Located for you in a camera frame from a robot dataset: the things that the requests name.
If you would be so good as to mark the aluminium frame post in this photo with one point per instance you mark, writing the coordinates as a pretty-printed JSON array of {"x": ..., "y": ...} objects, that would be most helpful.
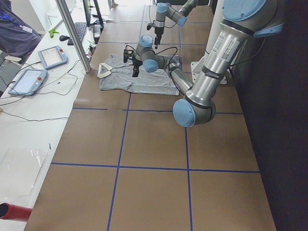
[{"x": 69, "y": 24}]

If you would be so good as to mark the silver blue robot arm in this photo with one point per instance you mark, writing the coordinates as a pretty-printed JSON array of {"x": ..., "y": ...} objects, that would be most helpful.
[
  {"x": 164, "y": 10},
  {"x": 241, "y": 20}
]

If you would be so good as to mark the far blue teach pendant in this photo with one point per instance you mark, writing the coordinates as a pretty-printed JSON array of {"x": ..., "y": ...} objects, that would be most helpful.
[{"x": 53, "y": 57}]

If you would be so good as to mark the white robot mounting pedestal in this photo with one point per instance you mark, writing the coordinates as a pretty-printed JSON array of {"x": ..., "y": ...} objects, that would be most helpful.
[{"x": 214, "y": 33}]

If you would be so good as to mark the person in dark jacket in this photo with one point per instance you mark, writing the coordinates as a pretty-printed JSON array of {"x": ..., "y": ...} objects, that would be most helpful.
[{"x": 17, "y": 38}]

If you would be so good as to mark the red cylinder tube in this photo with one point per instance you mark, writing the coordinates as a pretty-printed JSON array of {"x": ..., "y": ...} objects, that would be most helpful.
[{"x": 14, "y": 212}]

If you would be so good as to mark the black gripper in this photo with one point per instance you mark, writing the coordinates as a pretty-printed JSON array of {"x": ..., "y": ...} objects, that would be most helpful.
[
  {"x": 158, "y": 32},
  {"x": 136, "y": 64}
]

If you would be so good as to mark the black computer keyboard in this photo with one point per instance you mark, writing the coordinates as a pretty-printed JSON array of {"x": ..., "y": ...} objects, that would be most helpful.
[{"x": 80, "y": 28}]

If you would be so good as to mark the green plastic clamp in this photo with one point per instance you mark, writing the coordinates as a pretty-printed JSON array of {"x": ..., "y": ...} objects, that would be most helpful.
[{"x": 52, "y": 32}]

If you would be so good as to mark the blue teach pendant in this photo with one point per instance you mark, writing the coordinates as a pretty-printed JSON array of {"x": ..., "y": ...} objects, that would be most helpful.
[
  {"x": 29, "y": 82},
  {"x": 53, "y": 57}
]

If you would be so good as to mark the black computer mouse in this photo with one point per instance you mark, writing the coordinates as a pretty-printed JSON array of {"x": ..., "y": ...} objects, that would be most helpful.
[{"x": 64, "y": 38}]

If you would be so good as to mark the near blue teach pendant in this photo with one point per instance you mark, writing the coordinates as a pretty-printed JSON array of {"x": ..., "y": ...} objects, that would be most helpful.
[{"x": 29, "y": 82}]

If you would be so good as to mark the navy white striped polo shirt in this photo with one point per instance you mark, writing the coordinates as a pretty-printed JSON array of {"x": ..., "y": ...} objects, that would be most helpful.
[{"x": 115, "y": 74}]

